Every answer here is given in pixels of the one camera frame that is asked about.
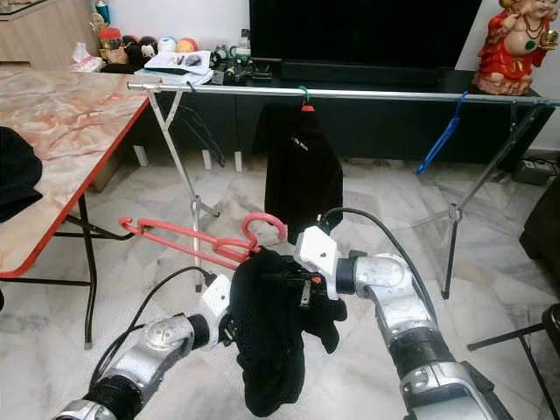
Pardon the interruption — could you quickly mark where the black knit garment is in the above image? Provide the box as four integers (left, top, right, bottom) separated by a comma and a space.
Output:
227, 246, 349, 418

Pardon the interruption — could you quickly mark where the red plastic hanger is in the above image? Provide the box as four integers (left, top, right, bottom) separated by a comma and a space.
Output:
118, 211, 289, 271

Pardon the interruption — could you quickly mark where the blue plastic hanger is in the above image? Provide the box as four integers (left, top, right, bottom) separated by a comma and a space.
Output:
416, 89, 471, 177

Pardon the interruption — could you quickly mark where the black plastic hanger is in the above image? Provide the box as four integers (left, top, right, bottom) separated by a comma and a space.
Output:
168, 81, 228, 167

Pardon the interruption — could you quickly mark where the black shirt with red collar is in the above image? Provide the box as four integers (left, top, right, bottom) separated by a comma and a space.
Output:
262, 102, 345, 246

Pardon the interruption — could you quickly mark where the black low TV console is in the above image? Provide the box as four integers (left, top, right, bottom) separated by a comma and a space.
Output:
103, 63, 560, 167

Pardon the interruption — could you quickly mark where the silver metal clothes rack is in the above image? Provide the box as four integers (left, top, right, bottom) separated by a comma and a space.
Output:
127, 80, 560, 300

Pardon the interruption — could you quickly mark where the black soundbar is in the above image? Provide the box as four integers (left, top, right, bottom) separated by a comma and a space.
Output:
278, 59, 449, 87

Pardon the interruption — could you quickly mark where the clear bottle with green label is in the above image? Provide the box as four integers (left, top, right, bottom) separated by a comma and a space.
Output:
234, 29, 251, 60

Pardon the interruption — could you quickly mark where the stack of white papers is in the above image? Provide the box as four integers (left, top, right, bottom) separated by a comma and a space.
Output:
142, 51, 214, 85

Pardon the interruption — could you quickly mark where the marble pattern folding table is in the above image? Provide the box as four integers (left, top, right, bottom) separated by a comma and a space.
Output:
0, 68, 152, 351

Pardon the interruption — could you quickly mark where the black crumpled garment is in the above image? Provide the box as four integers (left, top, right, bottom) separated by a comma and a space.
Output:
0, 126, 46, 312

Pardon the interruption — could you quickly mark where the black flat television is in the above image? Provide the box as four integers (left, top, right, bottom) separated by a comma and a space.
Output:
248, 0, 484, 67

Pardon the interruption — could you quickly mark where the grey power strip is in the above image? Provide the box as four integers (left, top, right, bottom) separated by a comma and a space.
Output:
514, 157, 558, 186

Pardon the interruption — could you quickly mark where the black and white plush toy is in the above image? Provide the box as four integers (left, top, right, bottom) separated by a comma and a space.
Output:
136, 36, 159, 60

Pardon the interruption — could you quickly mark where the pink tissue box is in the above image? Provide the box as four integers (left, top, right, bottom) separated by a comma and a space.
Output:
71, 42, 106, 74

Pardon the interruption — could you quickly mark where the jar with red lid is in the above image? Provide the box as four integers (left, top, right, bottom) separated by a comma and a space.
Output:
98, 28, 124, 65

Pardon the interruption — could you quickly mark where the red seated figure statue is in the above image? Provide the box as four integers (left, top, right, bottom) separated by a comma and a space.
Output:
472, 0, 560, 96

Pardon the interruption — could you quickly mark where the gold and blue trophy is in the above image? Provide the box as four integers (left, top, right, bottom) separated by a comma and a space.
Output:
92, 0, 111, 26

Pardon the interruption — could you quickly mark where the light wooden sideboard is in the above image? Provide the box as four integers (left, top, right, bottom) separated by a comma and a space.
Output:
0, 0, 97, 65

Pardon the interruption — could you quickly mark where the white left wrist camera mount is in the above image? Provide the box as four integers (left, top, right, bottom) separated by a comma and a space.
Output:
199, 273, 234, 326

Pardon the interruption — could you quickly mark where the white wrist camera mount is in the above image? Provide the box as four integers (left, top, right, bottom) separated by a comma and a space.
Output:
199, 273, 234, 326
294, 224, 341, 298

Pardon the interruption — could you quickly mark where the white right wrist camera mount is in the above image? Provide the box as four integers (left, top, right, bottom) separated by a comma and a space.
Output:
294, 224, 341, 298

